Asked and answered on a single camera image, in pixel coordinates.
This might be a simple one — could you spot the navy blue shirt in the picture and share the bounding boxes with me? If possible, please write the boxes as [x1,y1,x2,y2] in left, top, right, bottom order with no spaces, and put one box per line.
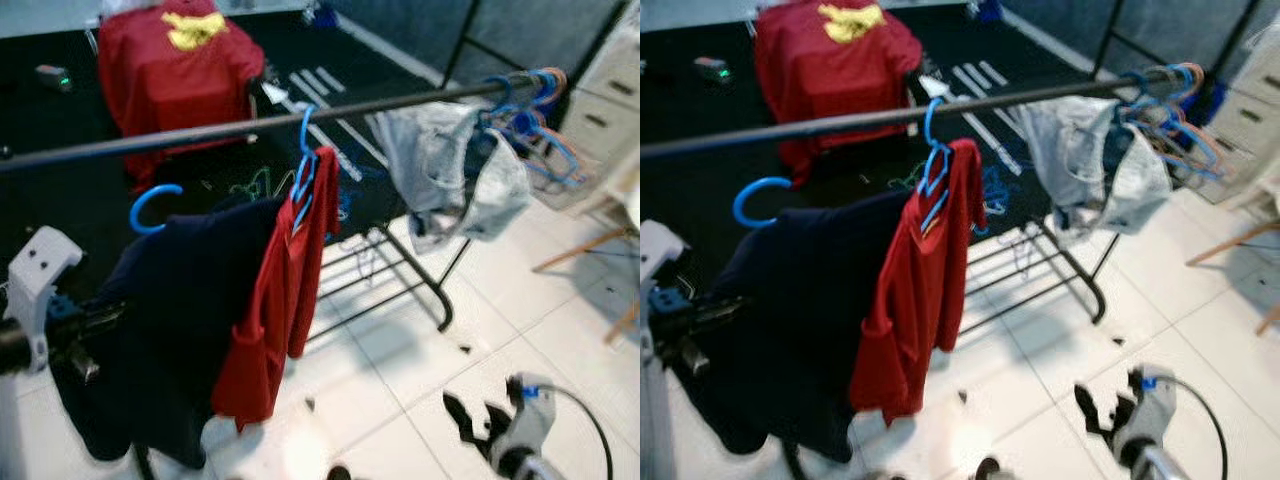
[50,195,286,471]
[680,190,911,463]

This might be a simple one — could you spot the blue plastic hanger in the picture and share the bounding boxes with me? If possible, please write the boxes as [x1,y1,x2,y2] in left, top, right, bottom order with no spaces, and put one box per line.
[290,105,321,236]
[918,97,956,236]
[732,177,793,229]
[129,183,185,235]

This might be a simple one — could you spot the wooden legged chair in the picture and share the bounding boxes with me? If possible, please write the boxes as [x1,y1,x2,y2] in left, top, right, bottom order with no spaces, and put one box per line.
[1185,220,1280,336]
[530,228,641,346]

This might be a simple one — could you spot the red shirt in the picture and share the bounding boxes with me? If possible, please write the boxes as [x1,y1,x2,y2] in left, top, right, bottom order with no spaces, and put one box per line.
[850,138,988,423]
[212,146,341,431]

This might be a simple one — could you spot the white drawer cabinet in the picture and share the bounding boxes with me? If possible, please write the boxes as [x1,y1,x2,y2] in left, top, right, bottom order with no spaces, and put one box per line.
[555,10,641,211]
[1195,20,1280,206]

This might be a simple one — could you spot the black metal clothes rack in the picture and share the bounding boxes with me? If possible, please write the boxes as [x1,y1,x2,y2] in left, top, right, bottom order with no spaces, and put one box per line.
[640,65,1201,336]
[0,68,566,336]

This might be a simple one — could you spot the red cloth covered chair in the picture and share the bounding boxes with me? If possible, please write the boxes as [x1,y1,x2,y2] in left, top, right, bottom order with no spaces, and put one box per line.
[755,0,923,186]
[97,0,266,186]

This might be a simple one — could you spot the light grey denim shorts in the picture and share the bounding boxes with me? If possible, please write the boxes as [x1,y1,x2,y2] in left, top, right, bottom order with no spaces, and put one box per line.
[1015,95,1173,246]
[368,100,533,253]

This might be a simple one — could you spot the bunch of empty hangers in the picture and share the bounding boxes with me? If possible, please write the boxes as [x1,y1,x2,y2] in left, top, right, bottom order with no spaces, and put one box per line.
[480,67,591,191]
[1120,62,1236,181]

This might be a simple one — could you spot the yellow crumpled cloth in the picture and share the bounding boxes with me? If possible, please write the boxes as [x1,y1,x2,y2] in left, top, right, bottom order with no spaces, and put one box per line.
[163,10,229,51]
[818,3,887,44]

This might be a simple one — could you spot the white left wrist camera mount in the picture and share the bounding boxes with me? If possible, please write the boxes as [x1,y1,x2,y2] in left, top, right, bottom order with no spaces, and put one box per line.
[5,226,84,373]
[640,220,684,301]

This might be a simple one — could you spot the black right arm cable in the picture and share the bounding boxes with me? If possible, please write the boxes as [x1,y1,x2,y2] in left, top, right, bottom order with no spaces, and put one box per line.
[540,385,614,480]
[1160,375,1229,480]

